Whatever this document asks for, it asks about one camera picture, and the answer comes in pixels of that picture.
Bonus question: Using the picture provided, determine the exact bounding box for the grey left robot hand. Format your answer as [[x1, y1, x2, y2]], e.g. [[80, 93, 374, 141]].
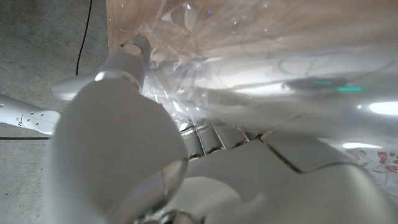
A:
[[45, 34, 398, 224]]

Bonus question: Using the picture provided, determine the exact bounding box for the transparent cling film sheet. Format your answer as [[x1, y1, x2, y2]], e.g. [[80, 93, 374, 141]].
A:
[[133, 0, 398, 125]]

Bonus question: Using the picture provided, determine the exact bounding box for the floral print curtain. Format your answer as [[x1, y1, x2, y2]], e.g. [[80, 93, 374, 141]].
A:
[[343, 146, 398, 200]]

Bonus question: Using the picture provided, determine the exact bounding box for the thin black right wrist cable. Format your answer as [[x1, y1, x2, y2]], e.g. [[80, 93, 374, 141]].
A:
[[75, 0, 94, 77]]

